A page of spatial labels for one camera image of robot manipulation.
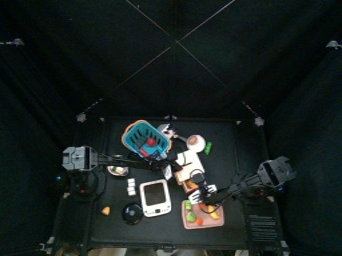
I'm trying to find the silver metal toy utensil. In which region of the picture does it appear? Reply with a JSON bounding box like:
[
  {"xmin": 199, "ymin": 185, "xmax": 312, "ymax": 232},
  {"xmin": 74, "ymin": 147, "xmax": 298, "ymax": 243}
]
[{"xmin": 157, "ymin": 123, "xmax": 186, "ymax": 140}]

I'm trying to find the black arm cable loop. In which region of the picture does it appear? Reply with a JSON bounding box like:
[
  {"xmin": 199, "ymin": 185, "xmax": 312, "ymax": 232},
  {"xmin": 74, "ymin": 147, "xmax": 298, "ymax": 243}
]
[{"xmin": 202, "ymin": 201, "xmax": 225, "ymax": 215}]

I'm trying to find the teal basket orange rim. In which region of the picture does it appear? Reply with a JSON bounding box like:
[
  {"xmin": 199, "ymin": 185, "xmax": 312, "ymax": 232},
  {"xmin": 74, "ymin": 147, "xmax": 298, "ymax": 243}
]
[{"xmin": 121, "ymin": 119, "xmax": 173, "ymax": 160}]

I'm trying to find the thin tension wire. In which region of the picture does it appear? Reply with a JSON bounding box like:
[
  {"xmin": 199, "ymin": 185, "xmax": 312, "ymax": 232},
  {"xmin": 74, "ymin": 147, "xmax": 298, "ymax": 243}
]
[
  {"xmin": 81, "ymin": 0, "xmax": 237, "ymax": 115},
  {"xmin": 125, "ymin": 0, "xmax": 265, "ymax": 122}
]

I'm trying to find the white toy with brown spot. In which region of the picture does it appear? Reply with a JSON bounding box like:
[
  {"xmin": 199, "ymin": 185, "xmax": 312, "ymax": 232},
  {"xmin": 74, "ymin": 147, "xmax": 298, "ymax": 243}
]
[{"xmin": 186, "ymin": 134, "xmax": 207, "ymax": 153}]

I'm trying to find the small metal bowl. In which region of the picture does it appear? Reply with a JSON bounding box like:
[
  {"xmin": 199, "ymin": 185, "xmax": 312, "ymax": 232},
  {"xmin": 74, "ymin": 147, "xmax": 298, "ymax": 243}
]
[{"xmin": 106, "ymin": 164, "xmax": 131, "ymax": 178}]

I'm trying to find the white printed label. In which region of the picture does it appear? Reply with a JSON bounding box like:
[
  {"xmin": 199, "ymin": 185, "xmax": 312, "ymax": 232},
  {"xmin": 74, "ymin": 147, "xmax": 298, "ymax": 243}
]
[{"xmin": 248, "ymin": 214, "xmax": 280, "ymax": 246}]

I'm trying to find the white toy tablet black screen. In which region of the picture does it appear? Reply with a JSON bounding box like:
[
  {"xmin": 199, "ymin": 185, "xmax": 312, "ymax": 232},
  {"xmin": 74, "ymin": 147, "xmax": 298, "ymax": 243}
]
[{"xmin": 139, "ymin": 178, "xmax": 174, "ymax": 218}]

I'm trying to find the black round disc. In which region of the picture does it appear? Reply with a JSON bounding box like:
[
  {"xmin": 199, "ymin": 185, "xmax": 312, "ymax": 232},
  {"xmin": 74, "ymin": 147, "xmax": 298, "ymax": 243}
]
[{"xmin": 122, "ymin": 201, "xmax": 145, "ymax": 226}]

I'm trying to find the yellow orange toy food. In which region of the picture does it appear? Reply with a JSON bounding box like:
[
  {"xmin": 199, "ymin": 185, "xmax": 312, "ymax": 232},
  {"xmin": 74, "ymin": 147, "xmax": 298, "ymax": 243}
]
[{"xmin": 206, "ymin": 204, "xmax": 222, "ymax": 221}]

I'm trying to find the pink tray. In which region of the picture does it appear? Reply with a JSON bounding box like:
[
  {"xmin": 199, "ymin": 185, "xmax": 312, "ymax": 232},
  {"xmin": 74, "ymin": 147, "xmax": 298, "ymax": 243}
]
[{"xmin": 181, "ymin": 199, "xmax": 226, "ymax": 230}]

